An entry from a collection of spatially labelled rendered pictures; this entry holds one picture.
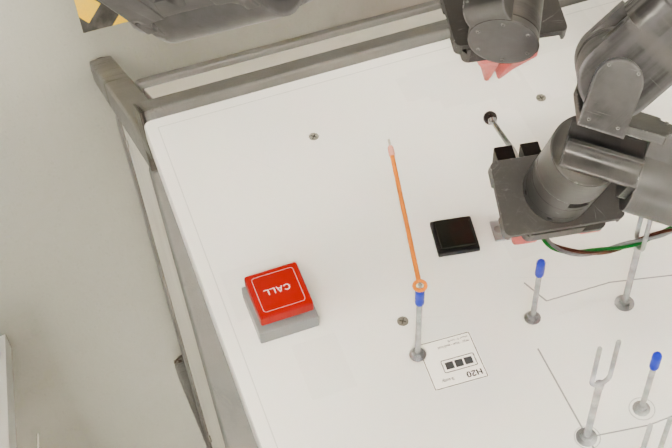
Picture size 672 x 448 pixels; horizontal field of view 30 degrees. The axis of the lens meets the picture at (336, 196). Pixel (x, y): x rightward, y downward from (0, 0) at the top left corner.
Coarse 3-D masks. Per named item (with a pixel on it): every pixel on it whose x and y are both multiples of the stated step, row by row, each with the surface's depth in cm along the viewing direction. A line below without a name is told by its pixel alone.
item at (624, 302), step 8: (640, 224) 106; (648, 224) 104; (648, 232) 105; (640, 248) 107; (632, 256) 109; (632, 264) 109; (632, 272) 110; (632, 280) 111; (624, 296) 113; (616, 304) 114; (624, 304) 113; (632, 304) 114
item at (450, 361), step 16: (448, 336) 112; (464, 336) 112; (432, 352) 111; (448, 352) 111; (464, 352) 111; (432, 368) 110; (448, 368) 110; (464, 368) 110; (480, 368) 110; (432, 384) 109; (448, 384) 109
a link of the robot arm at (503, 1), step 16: (464, 0) 98; (480, 0) 98; (496, 0) 97; (512, 0) 98; (528, 0) 99; (464, 16) 98; (480, 16) 98; (496, 16) 97; (512, 16) 97; (528, 16) 98; (480, 32) 99; (496, 32) 99; (512, 32) 98; (528, 32) 98; (480, 48) 101; (496, 48) 101; (512, 48) 100; (528, 48) 100
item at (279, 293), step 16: (272, 272) 113; (288, 272) 113; (256, 288) 112; (272, 288) 112; (288, 288) 112; (304, 288) 112; (256, 304) 111; (272, 304) 111; (288, 304) 111; (304, 304) 111; (272, 320) 111
